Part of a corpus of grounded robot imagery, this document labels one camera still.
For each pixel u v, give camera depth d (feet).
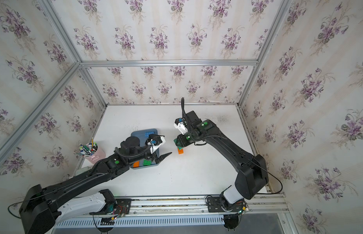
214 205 2.40
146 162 2.82
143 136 3.42
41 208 1.24
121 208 2.35
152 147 1.87
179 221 2.30
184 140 2.27
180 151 2.97
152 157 2.13
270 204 2.49
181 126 2.39
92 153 2.66
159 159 2.12
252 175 1.35
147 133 3.29
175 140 2.52
